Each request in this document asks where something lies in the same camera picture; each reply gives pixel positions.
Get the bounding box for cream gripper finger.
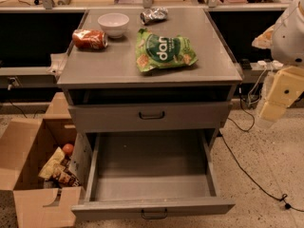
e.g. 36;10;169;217
258;102;287;122
252;26;274;49

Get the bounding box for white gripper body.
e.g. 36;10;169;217
267;66;304;108

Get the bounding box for green rice chip bag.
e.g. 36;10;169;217
135;28;198;72

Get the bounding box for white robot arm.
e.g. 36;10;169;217
252;0;304;127

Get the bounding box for closed grey upper drawer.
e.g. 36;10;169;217
68;102;232;133

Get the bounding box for crumpled silver foil bag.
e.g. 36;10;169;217
140;7;168;25

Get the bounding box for grey drawer cabinet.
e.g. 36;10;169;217
59;8;241;209

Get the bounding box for open grey middle drawer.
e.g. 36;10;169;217
71;130;235;220

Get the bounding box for yellow snack bag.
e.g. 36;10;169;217
38;147;65;180

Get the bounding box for white power strip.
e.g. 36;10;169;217
257;60;283;70

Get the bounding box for white bowl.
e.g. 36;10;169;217
98;13;129;38

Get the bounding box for red soda can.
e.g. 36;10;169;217
72;29;107;49

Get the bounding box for red apple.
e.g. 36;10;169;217
63;143;74;156

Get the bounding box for brown snack packet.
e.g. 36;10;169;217
52;163;81;186

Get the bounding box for brown cardboard box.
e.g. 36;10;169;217
0;93;86;228

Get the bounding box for white hanging cables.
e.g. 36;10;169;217
247;67;270;108

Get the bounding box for black floor cable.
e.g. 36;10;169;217
218;98;304;213

